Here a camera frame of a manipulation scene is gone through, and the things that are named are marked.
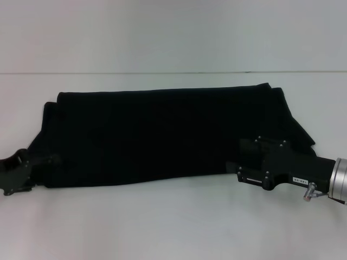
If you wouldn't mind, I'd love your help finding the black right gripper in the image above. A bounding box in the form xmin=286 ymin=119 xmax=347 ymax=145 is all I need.
xmin=226 ymin=136 xmax=337 ymax=191

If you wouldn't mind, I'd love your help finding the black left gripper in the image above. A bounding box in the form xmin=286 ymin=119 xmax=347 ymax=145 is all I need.
xmin=0 ymin=148 xmax=62 ymax=197

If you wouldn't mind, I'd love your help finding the black t-shirt with FREE print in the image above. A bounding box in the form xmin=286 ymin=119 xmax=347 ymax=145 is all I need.
xmin=28 ymin=83 xmax=317 ymax=189

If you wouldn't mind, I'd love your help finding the right arm connector cable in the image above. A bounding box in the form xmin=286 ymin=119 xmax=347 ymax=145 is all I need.
xmin=303 ymin=182 xmax=330 ymax=202

